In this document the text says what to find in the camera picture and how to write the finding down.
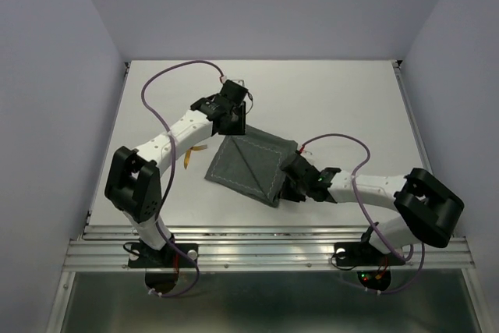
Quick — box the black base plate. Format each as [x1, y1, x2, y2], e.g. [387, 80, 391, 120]
[122, 241, 197, 269]
[331, 242, 387, 268]

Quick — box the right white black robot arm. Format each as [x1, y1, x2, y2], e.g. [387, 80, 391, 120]
[282, 166, 464, 267]

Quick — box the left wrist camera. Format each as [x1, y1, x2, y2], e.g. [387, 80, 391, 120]
[219, 80, 248, 106]

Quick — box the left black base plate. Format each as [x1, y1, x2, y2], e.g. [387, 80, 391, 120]
[122, 241, 197, 269]

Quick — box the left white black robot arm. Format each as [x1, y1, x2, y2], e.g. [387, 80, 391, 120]
[104, 90, 252, 267]

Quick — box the aluminium frame rail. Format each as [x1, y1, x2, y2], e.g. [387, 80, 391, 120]
[64, 225, 477, 272]

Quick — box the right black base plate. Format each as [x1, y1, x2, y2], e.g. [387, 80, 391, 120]
[331, 242, 387, 268]

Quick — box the grey cloth napkin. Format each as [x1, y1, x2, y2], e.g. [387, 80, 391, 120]
[205, 126, 298, 208]

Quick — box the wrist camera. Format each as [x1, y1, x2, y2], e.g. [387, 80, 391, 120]
[280, 153, 317, 179]
[219, 80, 248, 106]

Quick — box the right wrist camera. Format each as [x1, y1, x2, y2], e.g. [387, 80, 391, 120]
[280, 153, 317, 179]

